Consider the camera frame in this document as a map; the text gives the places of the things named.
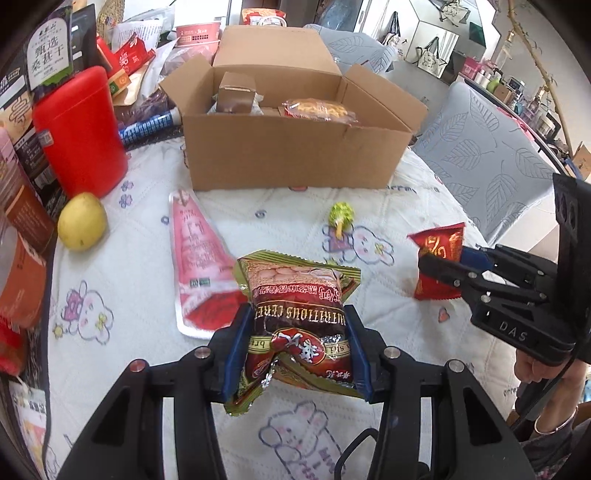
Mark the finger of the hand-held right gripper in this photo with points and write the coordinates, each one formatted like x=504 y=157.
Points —
x=445 y=272
x=475 y=258

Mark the white bunny print tablecloth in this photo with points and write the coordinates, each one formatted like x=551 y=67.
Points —
x=138 y=277

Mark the grey leaf pattern chair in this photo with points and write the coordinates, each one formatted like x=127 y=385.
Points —
x=485 y=152
x=351 y=46

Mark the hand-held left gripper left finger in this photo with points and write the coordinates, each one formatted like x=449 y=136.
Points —
x=238 y=350

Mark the beige tote bag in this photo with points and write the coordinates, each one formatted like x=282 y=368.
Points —
x=392 y=30

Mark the white paper sheet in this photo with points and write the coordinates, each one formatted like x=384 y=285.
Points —
x=136 y=31

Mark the person's right hand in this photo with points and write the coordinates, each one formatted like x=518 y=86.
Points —
x=531 y=369

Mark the brown gold cereal packet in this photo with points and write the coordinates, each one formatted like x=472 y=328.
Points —
x=295 y=314

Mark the red white snack pouch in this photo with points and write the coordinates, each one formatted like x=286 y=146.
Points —
x=131 y=55

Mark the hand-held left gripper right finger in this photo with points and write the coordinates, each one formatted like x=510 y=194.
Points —
x=358 y=355

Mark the white tagged packet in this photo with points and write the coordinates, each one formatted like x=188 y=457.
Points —
x=27 y=415

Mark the brown cardboard box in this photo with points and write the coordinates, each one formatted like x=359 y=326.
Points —
x=295 y=152

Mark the pink triangular snack packet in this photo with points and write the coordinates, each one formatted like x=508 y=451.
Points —
x=198 y=258

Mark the yellow pear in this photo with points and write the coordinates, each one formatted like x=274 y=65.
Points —
x=82 y=221

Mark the bamboo stick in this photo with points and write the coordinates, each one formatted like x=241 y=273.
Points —
x=545 y=78

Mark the black pouch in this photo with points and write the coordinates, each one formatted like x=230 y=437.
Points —
x=87 y=41

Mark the small brown box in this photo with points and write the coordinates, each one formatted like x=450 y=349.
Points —
x=235 y=94

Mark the red yellow snack bag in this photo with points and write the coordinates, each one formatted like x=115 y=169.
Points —
x=263 y=17

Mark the person's right forearm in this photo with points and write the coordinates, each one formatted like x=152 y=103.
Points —
x=549 y=406

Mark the green wrapped candy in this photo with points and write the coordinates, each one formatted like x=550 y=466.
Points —
x=340 y=214

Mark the green bag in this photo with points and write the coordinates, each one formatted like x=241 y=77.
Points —
x=479 y=33

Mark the round waffle packet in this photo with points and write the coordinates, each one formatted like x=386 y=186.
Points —
x=318 y=110

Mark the blue white tube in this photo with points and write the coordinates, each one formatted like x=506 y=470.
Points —
x=147 y=127

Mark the row of cosmetic bottles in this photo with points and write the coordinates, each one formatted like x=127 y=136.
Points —
x=517 y=92

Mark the red plastic canister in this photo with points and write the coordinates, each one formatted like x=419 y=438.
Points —
x=78 y=134

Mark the round woven mat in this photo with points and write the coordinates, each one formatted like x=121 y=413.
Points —
x=111 y=10

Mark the person's patterned clothing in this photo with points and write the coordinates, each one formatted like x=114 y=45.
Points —
x=554 y=459

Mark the small red gold snack packet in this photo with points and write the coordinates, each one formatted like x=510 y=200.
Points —
x=438 y=242

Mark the brown orange carton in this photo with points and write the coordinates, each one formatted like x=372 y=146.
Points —
x=18 y=217

